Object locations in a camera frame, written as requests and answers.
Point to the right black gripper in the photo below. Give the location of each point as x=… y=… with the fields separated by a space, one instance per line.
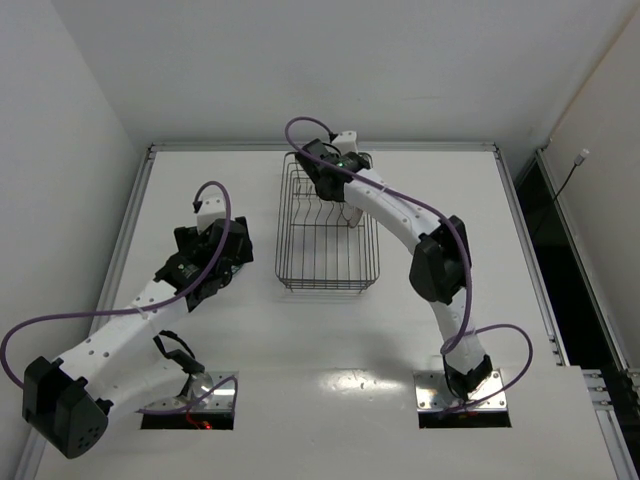
x=314 y=156

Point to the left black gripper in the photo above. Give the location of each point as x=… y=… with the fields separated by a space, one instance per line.
x=232 y=242

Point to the orange sunburst plate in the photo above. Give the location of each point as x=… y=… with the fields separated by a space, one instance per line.
x=355 y=217

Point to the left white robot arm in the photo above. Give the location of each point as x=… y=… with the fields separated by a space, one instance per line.
x=124 y=367

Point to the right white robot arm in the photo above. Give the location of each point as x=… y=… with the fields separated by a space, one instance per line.
x=440 y=270

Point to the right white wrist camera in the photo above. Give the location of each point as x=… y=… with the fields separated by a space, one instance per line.
x=346 y=142

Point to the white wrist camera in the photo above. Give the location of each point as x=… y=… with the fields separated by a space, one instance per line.
x=212 y=208
x=346 y=142

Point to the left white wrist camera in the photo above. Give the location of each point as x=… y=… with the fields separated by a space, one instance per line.
x=212 y=208

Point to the grey wire dish rack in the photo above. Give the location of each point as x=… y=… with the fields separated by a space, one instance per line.
x=315 y=247

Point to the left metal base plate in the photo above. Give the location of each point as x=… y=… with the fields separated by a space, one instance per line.
x=212 y=392

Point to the metal base plate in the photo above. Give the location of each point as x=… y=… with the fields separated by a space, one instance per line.
x=212 y=392
x=433 y=394

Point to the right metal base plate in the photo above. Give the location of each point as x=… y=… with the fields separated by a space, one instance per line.
x=433 y=394

